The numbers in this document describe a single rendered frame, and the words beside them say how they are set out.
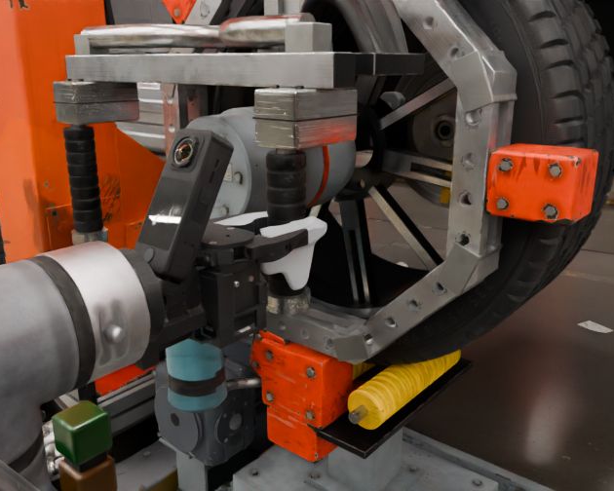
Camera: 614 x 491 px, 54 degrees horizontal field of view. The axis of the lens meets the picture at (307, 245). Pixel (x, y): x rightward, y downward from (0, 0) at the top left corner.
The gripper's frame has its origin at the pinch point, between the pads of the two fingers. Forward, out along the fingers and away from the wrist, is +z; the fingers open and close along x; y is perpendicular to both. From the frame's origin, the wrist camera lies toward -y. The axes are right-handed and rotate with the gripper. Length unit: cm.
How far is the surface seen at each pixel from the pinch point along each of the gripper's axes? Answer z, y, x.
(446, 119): 61, -4, -17
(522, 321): 180, 83, -38
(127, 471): 18, 70, -64
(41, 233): 4, 13, -60
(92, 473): -18.4, 22.4, -9.9
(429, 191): 67, 11, -22
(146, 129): 56, 3, -102
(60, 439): -19.8, 19.0, -12.2
